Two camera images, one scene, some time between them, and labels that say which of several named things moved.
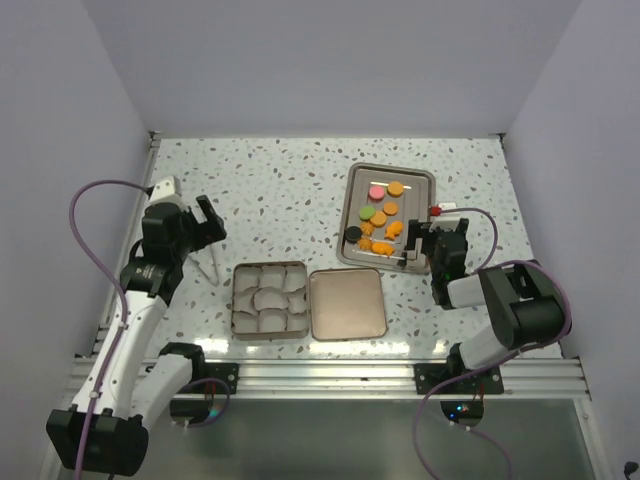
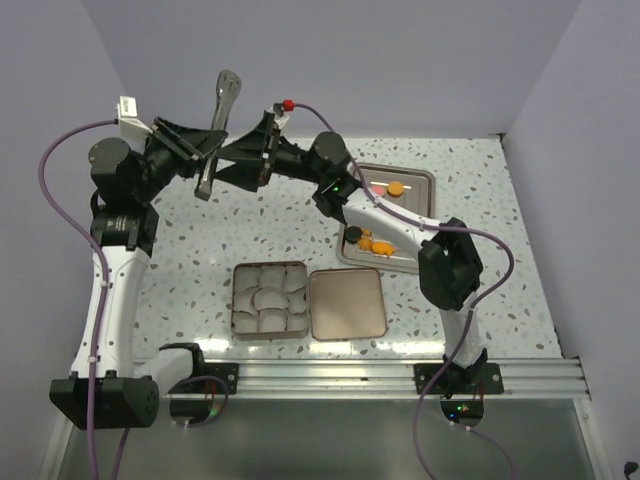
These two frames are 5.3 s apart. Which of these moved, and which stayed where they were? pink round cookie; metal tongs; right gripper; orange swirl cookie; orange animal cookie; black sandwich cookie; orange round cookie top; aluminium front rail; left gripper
Moved: metal tongs; left gripper; right gripper
Stayed: aluminium front rail; pink round cookie; orange animal cookie; black sandwich cookie; orange round cookie top; orange swirl cookie
